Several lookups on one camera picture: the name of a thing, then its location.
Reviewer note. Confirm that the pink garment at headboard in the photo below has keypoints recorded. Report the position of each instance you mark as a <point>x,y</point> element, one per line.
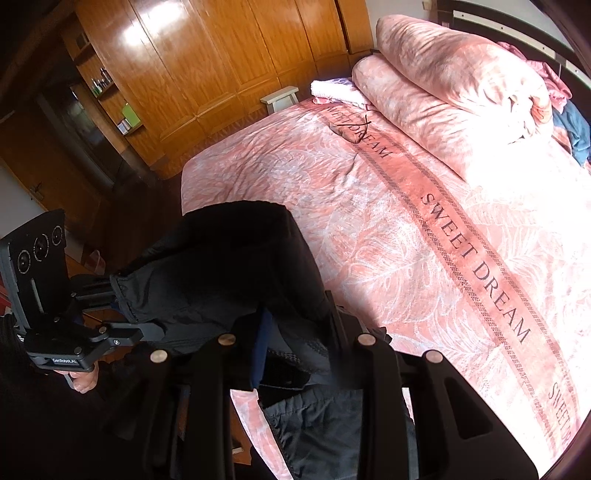
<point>559,92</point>

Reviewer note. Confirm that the black wooden headboard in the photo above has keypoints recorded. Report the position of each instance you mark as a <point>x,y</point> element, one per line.
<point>533,42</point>

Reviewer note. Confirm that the folded pink quilt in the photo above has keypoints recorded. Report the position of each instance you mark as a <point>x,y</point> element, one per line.
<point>463,98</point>

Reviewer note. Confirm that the white folded towel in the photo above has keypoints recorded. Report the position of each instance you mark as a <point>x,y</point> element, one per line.
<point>338,90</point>

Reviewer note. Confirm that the small white bedside stool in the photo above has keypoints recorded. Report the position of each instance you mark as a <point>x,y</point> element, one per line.
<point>280,99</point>

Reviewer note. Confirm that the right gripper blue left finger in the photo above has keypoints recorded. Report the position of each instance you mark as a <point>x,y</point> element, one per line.
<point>262,330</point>

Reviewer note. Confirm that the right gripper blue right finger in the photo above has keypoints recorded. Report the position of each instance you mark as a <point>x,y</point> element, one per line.
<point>344,329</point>

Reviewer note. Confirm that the wooden wardrobe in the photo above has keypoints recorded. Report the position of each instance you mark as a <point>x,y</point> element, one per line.
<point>195,72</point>

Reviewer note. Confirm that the blue garment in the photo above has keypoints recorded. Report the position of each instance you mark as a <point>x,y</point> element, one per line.
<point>572,131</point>

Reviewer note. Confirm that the person's left hand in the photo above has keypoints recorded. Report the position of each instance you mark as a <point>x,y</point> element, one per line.
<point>83,382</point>

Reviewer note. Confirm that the black padded pants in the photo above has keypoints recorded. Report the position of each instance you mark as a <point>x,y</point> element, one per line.
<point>229,266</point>

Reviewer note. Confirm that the pink patterned bed sheet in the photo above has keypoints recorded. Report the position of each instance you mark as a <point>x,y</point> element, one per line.
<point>495,276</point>

